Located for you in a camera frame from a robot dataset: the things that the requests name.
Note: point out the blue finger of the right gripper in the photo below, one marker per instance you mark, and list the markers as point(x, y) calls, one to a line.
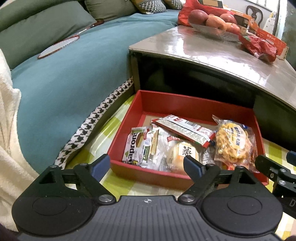
point(291, 157)

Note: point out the red apple back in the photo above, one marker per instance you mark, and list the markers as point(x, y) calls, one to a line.
point(228, 18)

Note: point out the white printed snack packet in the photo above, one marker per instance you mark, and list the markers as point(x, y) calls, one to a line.
point(157, 136)

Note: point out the red apple left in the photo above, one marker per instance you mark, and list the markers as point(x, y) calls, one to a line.
point(198, 17)

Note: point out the crumpled red snack bag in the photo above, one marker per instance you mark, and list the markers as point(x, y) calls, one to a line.
point(259, 47)

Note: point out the green sofa back cushion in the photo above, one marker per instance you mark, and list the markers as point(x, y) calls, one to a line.
point(29, 27)

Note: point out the brown houndstooth throw pillow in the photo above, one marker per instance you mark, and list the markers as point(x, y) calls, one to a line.
point(149, 6)

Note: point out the glass fruit bowl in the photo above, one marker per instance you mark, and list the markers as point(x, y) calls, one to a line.
point(215, 33)

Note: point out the red apple middle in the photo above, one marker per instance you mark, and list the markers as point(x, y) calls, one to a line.
point(216, 22)

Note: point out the yellow fried noodle snack bag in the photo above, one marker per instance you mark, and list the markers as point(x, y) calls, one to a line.
point(235, 145)

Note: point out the orange cardboard box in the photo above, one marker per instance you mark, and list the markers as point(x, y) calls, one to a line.
point(250, 27)

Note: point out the badminton racket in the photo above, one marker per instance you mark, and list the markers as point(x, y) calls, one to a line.
point(65, 42)

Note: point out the white green wafer packet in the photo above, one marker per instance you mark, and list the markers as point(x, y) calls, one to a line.
point(138, 148)

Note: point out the red apple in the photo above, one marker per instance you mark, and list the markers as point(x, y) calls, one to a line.
point(198, 17)
point(233, 28)
point(228, 18)
point(216, 22)

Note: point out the red apple right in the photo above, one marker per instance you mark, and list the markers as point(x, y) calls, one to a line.
point(233, 28)

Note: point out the bun snack packet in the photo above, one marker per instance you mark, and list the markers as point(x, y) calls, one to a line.
point(172, 151)

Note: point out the teal sofa seat cover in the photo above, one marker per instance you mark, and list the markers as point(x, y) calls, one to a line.
point(73, 92)

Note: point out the grey-top coffee table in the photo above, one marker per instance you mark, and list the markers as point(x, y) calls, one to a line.
point(182, 61)

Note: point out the red plastic bag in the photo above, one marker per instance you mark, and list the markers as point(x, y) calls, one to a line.
point(191, 5)

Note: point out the red cardboard box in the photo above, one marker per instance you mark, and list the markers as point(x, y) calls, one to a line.
point(149, 104)

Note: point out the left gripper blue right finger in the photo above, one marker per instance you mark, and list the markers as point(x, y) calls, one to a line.
point(203, 177)

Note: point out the dark wooden chair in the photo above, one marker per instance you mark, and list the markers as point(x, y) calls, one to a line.
point(256, 13)

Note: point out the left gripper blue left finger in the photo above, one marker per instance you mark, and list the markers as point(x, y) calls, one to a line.
point(89, 177)

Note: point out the red white snack packet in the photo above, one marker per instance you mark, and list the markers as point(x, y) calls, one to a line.
point(186, 129)

